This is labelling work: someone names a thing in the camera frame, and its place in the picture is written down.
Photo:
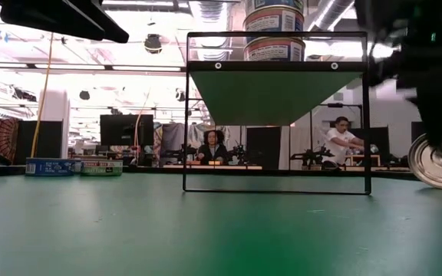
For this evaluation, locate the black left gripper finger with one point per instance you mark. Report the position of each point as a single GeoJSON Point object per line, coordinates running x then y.
{"type": "Point", "coordinates": [107, 27]}
{"type": "Point", "coordinates": [52, 19]}

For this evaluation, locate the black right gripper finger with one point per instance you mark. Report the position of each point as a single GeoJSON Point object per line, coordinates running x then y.
{"type": "Point", "coordinates": [437, 115]}

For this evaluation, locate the white green label tuna can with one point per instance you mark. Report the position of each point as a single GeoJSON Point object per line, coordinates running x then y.
{"type": "Point", "coordinates": [428, 168]}

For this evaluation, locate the red white blue tuna can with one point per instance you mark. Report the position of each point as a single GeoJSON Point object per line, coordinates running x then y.
{"type": "Point", "coordinates": [274, 51]}
{"type": "Point", "coordinates": [274, 21]}

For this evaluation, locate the Wild Planet tuna can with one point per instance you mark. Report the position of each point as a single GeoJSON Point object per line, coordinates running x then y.
{"type": "Point", "coordinates": [274, 3]}

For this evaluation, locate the black background robot arm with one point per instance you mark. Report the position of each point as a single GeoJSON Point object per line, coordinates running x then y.
{"type": "Point", "coordinates": [239, 153]}
{"type": "Point", "coordinates": [313, 157]}
{"type": "Point", "coordinates": [180, 153]}

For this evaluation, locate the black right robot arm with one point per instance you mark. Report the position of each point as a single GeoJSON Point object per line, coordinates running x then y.
{"type": "Point", "coordinates": [416, 23]}

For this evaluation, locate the black computer monitor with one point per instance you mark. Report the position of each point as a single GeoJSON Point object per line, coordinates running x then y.
{"type": "Point", "coordinates": [121, 130]}
{"type": "Point", "coordinates": [378, 140]}
{"type": "Point", "coordinates": [416, 132]}

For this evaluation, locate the small black ceiling dome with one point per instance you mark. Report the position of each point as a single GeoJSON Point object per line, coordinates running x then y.
{"type": "Point", "coordinates": [84, 95]}

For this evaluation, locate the person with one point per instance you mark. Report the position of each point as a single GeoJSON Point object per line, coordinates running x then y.
{"type": "Point", "coordinates": [213, 151]}
{"type": "Point", "coordinates": [340, 142]}

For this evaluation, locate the white pillar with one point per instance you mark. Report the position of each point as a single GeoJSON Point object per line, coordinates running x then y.
{"type": "Point", "coordinates": [56, 122]}

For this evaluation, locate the black partition panel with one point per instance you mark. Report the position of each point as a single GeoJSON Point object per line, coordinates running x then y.
{"type": "Point", "coordinates": [48, 138]}
{"type": "Point", "coordinates": [263, 149]}

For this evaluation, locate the colourful patchwork quilt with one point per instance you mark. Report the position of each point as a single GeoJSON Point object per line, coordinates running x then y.
{"type": "Point", "coordinates": [157, 138]}

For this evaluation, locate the green Bumble Bee tuna can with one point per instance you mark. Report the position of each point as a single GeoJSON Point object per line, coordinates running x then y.
{"type": "Point", "coordinates": [102, 168]}

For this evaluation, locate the blue barcode tuna can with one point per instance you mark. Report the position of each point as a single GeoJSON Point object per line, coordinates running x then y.
{"type": "Point", "coordinates": [50, 167]}

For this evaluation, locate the wooden workbench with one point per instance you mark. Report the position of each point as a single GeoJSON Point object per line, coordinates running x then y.
{"type": "Point", "coordinates": [240, 167]}

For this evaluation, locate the black ceiling dome camera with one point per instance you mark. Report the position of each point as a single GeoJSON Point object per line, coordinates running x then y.
{"type": "Point", "coordinates": [153, 44]}

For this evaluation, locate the black metal stand frame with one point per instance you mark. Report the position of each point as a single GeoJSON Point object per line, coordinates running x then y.
{"type": "Point", "coordinates": [336, 104]}

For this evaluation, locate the corrugated silver ventilation duct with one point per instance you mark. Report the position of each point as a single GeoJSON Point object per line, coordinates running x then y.
{"type": "Point", "coordinates": [211, 15]}

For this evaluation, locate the black frame wooden shelf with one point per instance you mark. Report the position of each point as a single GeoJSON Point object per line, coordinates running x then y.
{"type": "Point", "coordinates": [274, 99]}

